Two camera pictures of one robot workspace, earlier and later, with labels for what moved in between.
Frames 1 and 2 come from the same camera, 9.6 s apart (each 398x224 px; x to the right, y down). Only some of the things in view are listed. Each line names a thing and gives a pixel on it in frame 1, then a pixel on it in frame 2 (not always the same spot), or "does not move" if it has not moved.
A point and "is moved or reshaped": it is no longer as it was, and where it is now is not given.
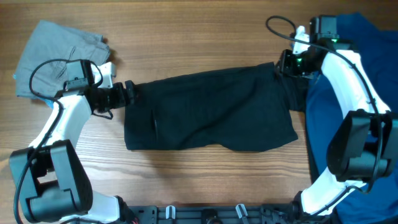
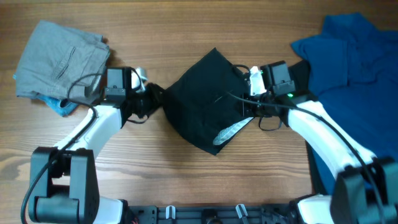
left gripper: (121, 99) to (157, 98)
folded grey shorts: (41, 72) does not move
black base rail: (211, 214) does not move
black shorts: (245, 107) is moved or reshaped
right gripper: (285, 62) to (247, 110)
